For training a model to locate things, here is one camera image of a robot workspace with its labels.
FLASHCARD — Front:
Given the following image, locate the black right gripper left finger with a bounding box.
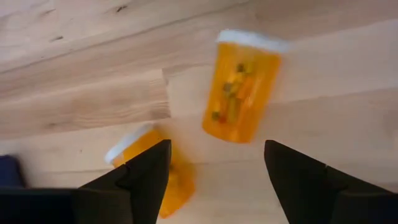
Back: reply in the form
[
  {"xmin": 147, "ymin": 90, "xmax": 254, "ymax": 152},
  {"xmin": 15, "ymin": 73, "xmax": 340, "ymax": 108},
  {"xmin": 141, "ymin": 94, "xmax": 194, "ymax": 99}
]
[{"xmin": 79, "ymin": 139, "xmax": 172, "ymax": 224}]

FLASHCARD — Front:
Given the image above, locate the orange pill bottle white cap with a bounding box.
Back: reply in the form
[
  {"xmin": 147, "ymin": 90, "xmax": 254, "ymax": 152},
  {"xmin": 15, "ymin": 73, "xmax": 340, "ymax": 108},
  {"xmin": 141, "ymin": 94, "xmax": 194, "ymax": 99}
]
[
  {"xmin": 104, "ymin": 123, "xmax": 197, "ymax": 220},
  {"xmin": 201, "ymin": 29, "xmax": 290, "ymax": 144}
]

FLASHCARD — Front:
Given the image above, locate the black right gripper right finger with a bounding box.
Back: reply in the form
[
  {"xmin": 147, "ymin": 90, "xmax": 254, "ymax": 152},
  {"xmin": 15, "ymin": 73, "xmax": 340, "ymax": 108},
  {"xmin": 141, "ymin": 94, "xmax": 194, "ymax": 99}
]
[{"xmin": 264, "ymin": 139, "xmax": 398, "ymax": 224}]

